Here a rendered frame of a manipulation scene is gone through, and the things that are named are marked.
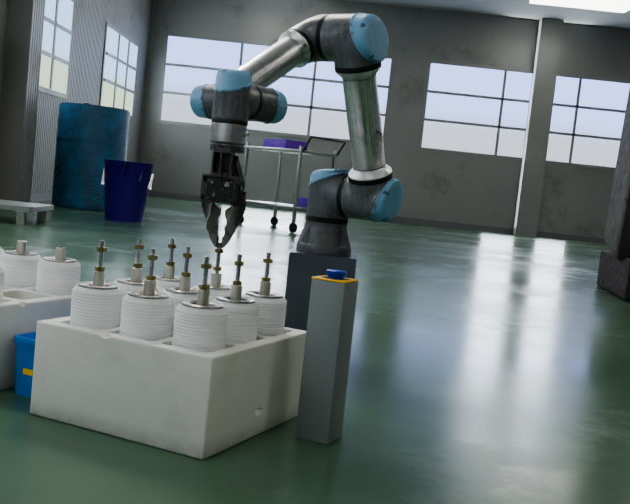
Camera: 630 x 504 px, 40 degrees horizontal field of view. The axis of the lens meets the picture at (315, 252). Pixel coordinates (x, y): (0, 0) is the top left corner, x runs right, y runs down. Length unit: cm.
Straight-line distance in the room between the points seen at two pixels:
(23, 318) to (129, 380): 40
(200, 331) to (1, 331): 50
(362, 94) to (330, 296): 70
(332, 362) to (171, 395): 31
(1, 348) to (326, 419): 68
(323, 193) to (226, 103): 62
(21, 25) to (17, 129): 86
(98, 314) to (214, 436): 33
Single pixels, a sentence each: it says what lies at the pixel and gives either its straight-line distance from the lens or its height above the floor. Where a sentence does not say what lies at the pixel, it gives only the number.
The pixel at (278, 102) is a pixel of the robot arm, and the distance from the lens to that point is 188.
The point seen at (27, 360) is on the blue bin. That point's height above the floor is 7.
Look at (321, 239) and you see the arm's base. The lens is 231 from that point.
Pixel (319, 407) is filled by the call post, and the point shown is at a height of 7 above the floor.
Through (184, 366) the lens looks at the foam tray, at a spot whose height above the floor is 15.
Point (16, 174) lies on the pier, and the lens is 779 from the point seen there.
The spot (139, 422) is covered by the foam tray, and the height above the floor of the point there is 4.
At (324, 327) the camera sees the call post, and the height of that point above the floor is 22.
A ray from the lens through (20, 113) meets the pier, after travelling 780.
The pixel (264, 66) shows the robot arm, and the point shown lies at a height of 74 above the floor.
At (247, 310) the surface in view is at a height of 24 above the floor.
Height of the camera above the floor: 50
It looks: 5 degrees down
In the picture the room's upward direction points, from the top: 6 degrees clockwise
